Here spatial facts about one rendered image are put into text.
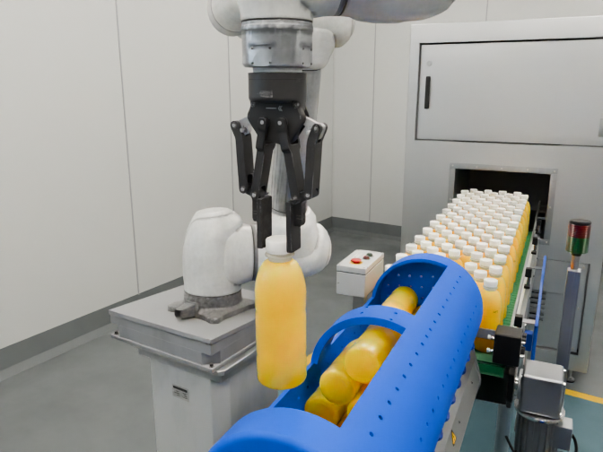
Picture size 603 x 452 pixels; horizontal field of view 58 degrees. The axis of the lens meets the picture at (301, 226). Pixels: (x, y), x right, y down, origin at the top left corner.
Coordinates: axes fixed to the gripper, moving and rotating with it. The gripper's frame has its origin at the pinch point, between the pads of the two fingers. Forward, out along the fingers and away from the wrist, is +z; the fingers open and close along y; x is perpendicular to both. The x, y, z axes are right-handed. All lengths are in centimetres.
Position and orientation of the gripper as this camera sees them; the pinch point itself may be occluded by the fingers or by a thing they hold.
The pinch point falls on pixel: (278, 224)
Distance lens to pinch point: 75.1
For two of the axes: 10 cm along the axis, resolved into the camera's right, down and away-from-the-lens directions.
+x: 4.3, -2.3, 8.7
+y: 9.0, 1.1, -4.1
